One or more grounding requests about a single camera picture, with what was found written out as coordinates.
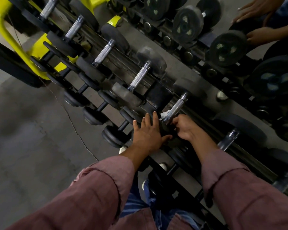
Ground person's left hand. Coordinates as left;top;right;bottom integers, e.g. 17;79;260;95
132;111;173;154

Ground person's right hand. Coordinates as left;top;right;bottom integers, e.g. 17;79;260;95
172;114;202;142

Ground black yellow dumbbell rack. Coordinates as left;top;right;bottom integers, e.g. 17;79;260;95
0;0;288;230

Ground person's right forearm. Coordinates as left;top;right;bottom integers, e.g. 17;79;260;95
192;131;288;230

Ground person's left forearm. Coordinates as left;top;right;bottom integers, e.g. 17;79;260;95
4;146;154;230

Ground person's blue jeans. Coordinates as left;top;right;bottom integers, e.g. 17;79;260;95
120;174;202;230

